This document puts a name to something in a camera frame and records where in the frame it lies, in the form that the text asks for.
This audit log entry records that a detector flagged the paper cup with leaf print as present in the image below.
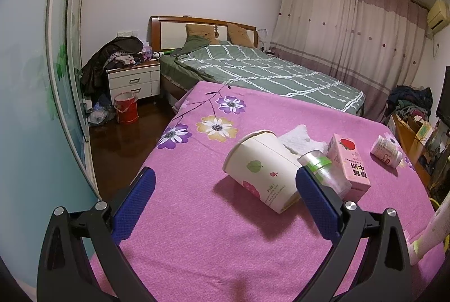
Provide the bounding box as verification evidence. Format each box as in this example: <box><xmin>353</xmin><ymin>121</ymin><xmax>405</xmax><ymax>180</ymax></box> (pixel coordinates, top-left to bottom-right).
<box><xmin>223</xmin><ymin>130</ymin><xmax>300</xmax><ymax>214</ymax></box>

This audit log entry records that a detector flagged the air conditioner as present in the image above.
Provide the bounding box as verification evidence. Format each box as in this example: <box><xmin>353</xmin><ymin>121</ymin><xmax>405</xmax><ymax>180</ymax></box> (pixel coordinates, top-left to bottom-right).
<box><xmin>426</xmin><ymin>0</ymin><xmax>449</xmax><ymax>39</ymax></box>

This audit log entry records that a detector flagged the small white bottle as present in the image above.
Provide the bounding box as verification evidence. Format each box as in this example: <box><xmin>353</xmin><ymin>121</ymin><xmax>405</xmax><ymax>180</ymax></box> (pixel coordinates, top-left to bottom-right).
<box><xmin>371</xmin><ymin>135</ymin><xmax>403</xmax><ymax>169</ymax></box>

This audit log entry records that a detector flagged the black television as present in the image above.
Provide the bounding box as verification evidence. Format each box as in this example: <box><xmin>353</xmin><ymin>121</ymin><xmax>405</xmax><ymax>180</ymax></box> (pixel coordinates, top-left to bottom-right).
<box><xmin>436</xmin><ymin>66</ymin><xmax>450</xmax><ymax>127</ymax></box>

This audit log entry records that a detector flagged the clothes pile on desk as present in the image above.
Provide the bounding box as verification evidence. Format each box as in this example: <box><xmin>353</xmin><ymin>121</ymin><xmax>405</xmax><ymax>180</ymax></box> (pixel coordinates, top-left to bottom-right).
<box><xmin>384</xmin><ymin>86</ymin><xmax>433</xmax><ymax>120</ymax></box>

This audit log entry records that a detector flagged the bed with green quilt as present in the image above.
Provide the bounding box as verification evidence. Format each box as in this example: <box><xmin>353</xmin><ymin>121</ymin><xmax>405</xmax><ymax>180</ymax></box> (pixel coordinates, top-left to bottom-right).
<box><xmin>159</xmin><ymin>40</ymin><xmax>365</xmax><ymax>116</ymax></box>

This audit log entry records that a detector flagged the white nightstand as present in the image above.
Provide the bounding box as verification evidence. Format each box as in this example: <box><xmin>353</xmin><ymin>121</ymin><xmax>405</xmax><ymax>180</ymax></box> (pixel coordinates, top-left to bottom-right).
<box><xmin>107</xmin><ymin>61</ymin><xmax>161</xmax><ymax>100</ymax></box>

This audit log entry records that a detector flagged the pink milk carton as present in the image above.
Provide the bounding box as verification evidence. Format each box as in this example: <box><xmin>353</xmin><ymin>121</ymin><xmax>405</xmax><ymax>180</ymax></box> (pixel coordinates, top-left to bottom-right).
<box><xmin>327</xmin><ymin>133</ymin><xmax>371</xmax><ymax>203</ymax></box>

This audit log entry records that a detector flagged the wooden headboard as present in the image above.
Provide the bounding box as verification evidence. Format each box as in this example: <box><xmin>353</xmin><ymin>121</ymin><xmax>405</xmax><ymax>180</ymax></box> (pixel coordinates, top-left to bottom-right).
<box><xmin>147</xmin><ymin>15</ymin><xmax>258</xmax><ymax>51</ymax></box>

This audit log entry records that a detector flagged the red bucket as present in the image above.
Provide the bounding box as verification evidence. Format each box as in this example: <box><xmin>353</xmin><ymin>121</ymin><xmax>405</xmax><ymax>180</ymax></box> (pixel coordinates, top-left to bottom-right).
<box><xmin>113</xmin><ymin>91</ymin><xmax>139</xmax><ymax>124</ymax></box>

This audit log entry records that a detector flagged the wooden desk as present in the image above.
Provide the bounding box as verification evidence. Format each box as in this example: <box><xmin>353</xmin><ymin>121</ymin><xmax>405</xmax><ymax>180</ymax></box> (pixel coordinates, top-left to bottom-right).
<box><xmin>391</xmin><ymin>114</ymin><xmax>432</xmax><ymax>191</ymax></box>

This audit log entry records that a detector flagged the pile of dark clothes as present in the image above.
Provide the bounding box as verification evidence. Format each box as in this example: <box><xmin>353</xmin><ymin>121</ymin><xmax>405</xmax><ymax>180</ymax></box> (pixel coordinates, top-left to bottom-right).
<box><xmin>80</xmin><ymin>37</ymin><xmax>143</xmax><ymax>104</ymax></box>

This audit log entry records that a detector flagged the right brown pillow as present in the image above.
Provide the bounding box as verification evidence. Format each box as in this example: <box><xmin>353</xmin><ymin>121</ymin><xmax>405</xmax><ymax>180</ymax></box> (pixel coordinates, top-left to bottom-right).
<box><xmin>227</xmin><ymin>23</ymin><xmax>255</xmax><ymax>48</ymax></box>

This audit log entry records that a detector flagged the pink white curtain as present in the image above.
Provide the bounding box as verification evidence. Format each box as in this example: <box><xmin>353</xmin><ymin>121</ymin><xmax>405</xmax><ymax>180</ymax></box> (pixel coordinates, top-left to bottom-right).
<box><xmin>270</xmin><ymin>0</ymin><xmax>428</xmax><ymax>120</ymax></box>

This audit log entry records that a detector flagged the brown pillow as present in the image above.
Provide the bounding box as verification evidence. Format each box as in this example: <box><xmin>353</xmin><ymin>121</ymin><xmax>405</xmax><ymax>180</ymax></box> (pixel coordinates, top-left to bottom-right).
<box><xmin>227</xmin><ymin>23</ymin><xmax>255</xmax><ymax>48</ymax></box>
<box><xmin>185</xmin><ymin>24</ymin><xmax>219</xmax><ymax>45</ymax></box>

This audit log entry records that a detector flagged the clear bottle green cap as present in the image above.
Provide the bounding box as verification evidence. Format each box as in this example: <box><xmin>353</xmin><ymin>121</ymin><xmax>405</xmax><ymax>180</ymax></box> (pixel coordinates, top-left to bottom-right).
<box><xmin>298</xmin><ymin>150</ymin><xmax>352</xmax><ymax>199</ymax></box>

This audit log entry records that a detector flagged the sliding wardrobe door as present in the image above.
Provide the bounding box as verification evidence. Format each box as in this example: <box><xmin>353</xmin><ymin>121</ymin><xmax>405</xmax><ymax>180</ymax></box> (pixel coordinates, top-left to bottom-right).
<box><xmin>1</xmin><ymin>0</ymin><xmax>96</xmax><ymax>288</ymax></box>

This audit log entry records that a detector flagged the left brown pillow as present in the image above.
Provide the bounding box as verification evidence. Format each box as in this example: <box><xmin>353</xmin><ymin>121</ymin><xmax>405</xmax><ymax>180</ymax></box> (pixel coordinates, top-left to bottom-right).
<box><xmin>185</xmin><ymin>24</ymin><xmax>219</xmax><ymax>45</ymax></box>

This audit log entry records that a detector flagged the white tissue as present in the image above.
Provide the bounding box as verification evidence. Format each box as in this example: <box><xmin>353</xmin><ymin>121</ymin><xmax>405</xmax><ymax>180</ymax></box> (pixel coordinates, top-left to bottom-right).
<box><xmin>278</xmin><ymin>124</ymin><xmax>327</xmax><ymax>156</ymax></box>

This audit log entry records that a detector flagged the pink floral tablecloth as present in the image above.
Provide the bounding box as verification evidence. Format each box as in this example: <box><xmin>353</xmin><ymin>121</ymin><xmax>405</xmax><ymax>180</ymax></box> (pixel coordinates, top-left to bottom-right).
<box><xmin>120</xmin><ymin>82</ymin><xmax>434</xmax><ymax>301</ymax></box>

